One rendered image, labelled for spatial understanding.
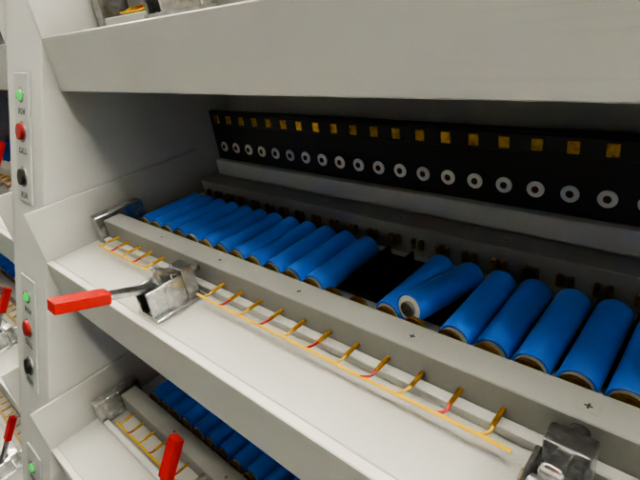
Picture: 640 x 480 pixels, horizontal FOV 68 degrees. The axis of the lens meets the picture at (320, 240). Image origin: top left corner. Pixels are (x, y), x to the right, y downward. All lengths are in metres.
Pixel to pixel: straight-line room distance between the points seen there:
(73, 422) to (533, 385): 0.48
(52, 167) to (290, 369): 0.32
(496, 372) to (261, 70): 0.18
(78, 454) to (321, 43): 0.47
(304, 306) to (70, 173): 0.30
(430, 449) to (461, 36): 0.17
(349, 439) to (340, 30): 0.18
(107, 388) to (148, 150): 0.26
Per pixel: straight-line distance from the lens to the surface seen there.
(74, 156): 0.51
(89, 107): 0.51
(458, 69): 0.19
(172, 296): 0.36
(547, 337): 0.26
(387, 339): 0.25
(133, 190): 0.53
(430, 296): 0.28
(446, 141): 0.35
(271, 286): 0.31
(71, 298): 0.33
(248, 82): 0.27
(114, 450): 0.56
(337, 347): 0.28
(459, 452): 0.24
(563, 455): 0.20
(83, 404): 0.59
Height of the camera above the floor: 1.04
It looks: 12 degrees down
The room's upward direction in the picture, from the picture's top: 6 degrees clockwise
